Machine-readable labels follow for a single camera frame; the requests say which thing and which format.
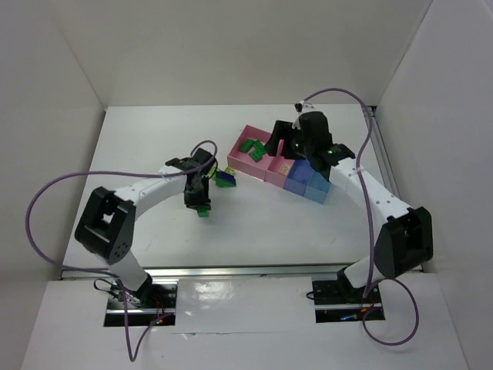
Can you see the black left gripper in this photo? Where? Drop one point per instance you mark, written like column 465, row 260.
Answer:
column 197, row 198

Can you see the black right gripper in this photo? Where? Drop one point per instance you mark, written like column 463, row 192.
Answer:
column 283, row 139

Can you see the green 2x2 lego cube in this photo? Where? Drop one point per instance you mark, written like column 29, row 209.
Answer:
column 203, row 212

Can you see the green 2x4 lego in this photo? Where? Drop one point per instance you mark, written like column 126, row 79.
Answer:
column 258, row 146

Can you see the dark blue lego brick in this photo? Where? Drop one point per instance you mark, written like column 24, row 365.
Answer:
column 223, row 174

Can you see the green sloped lego piece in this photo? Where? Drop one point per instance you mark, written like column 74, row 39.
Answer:
column 246, row 146

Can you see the green stepped lego assembly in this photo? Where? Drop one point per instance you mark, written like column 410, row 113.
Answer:
column 256, row 155

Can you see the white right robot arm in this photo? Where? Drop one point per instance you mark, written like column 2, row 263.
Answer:
column 400, row 235

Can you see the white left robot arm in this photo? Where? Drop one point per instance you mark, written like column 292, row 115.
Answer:
column 107, row 224

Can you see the purple blue container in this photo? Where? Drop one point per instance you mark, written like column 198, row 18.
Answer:
column 298, row 177

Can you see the large pink container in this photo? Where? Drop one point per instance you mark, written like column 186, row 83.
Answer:
column 266, row 168

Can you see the light blue container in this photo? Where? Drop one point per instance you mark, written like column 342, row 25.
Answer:
column 317, row 188

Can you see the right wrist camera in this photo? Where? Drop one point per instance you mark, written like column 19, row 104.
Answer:
column 303, row 107

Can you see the aluminium side rail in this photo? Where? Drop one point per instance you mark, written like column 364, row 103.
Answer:
column 382, row 156

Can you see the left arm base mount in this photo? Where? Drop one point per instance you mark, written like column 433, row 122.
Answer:
column 161, row 306

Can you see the aluminium front rail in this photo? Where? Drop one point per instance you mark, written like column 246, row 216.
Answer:
column 243, row 271

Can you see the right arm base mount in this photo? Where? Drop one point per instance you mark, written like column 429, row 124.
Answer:
column 332, row 305

